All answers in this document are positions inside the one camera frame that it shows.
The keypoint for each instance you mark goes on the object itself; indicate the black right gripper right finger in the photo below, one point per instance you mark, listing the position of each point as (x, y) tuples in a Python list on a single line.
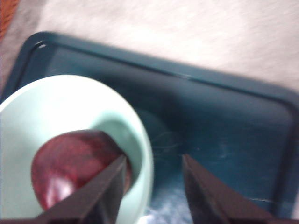
[(210, 205)]

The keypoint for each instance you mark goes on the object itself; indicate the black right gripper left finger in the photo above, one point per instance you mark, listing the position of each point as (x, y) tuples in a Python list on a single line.
[(98, 205)]

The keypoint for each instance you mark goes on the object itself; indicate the dark red plum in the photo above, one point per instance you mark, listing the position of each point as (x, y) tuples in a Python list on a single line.
[(70, 163)]

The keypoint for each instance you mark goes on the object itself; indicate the teal ribbed bowl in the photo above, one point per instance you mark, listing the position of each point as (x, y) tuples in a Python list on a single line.
[(46, 105)]

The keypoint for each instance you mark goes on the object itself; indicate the dark green flat tray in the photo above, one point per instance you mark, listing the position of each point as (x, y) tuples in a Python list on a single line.
[(210, 116)]

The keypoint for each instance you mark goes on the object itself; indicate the brown wicker basket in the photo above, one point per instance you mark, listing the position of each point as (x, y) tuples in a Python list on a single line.
[(5, 16)]

